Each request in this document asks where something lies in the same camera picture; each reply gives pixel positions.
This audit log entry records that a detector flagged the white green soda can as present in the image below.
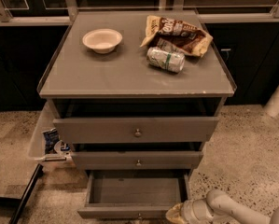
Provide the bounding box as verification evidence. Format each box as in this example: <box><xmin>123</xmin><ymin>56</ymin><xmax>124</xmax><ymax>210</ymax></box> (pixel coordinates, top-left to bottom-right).
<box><xmin>146</xmin><ymin>47</ymin><xmax>185</xmax><ymax>73</ymax></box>

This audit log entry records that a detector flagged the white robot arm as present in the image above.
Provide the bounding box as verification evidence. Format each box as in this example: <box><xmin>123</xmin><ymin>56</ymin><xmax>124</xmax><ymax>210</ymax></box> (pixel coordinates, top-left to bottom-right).
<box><xmin>166</xmin><ymin>86</ymin><xmax>279</xmax><ymax>224</ymax></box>

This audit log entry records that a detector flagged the clear plastic bin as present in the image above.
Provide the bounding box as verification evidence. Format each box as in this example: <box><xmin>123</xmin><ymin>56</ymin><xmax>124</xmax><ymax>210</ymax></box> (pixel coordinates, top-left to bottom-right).
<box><xmin>28</xmin><ymin>103</ymin><xmax>75</xmax><ymax>168</ymax></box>

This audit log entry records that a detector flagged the grey top drawer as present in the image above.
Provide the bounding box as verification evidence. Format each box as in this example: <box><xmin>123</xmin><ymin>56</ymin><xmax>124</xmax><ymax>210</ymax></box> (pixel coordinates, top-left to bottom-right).
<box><xmin>53</xmin><ymin>117</ymin><xmax>218</xmax><ymax>144</ymax></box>

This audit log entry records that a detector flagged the brown chip bag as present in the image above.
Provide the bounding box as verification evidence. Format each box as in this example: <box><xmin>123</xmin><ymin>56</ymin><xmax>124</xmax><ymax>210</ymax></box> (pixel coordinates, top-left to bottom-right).
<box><xmin>141</xmin><ymin>15</ymin><xmax>213</xmax><ymax>57</ymax></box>

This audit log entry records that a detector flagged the grey drawer cabinet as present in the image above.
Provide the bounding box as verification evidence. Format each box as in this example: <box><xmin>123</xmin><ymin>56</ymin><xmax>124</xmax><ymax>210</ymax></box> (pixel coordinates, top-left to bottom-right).
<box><xmin>36</xmin><ymin>10</ymin><xmax>238</xmax><ymax>173</ymax></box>

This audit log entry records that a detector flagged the metal railing frame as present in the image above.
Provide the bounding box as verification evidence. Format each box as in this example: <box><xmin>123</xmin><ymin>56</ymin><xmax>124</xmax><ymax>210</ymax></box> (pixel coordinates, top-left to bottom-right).
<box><xmin>0</xmin><ymin>0</ymin><xmax>279</xmax><ymax>27</ymax></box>

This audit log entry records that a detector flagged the white paper bowl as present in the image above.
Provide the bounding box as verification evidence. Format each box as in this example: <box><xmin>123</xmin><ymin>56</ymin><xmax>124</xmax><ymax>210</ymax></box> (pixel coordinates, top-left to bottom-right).
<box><xmin>82</xmin><ymin>29</ymin><xmax>122</xmax><ymax>54</ymax></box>

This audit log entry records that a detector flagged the grey bottom drawer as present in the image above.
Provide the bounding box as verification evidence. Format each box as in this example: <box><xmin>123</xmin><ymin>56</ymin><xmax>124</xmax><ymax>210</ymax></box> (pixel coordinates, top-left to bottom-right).
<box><xmin>78</xmin><ymin>170</ymin><xmax>189</xmax><ymax>219</ymax></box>

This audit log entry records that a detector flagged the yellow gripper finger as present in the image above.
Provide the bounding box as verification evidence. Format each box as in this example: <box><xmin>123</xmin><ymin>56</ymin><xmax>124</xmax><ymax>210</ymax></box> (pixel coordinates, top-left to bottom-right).
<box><xmin>165</xmin><ymin>203</ymin><xmax>184</xmax><ymax>224</ymax></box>

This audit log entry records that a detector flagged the grey drawer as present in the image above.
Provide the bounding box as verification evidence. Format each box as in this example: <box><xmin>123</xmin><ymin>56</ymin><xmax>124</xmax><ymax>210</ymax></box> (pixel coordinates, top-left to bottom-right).
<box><xmin>78</xmin><ymin>170</ymin><xmax>189</xmax><ymax>219</ymax></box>
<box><xmin>71</xmin><ymin>151</ymin><xmax>202</xmax><ymax>170</ymax></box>
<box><xmin>53</xmin><ymin>117</ymin><xmax>218</xmax><ymax>144</ymax></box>

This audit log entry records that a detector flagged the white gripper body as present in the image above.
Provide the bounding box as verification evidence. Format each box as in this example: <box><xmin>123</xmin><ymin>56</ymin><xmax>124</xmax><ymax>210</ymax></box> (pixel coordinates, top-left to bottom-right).
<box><xmin>180</xmin><ymin>199</ymin><xmax>214</xmax><ymax>224</ymax></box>

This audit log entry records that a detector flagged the grey middle drawer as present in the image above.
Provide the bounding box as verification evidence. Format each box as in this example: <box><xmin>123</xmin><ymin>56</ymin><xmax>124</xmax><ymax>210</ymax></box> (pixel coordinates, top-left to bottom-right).
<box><xmin>71</xmin><ymin>151</ymin><xmax>202</xmax><ymax>170</ymax></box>

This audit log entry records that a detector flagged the black floor rail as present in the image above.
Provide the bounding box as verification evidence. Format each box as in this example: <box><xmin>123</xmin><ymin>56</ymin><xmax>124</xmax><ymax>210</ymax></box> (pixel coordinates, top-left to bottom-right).
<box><xmin>8</xmin><ymin>164</ymin><xmax>43</xmax><ymax>224</ymax></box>

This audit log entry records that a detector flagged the blue snack package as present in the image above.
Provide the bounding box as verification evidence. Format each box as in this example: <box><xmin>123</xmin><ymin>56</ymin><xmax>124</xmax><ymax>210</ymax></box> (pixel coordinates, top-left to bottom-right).
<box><xmin>42</xmin><ymin>128</ymin><xmax>60</xmax><ymax>154</ymax></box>

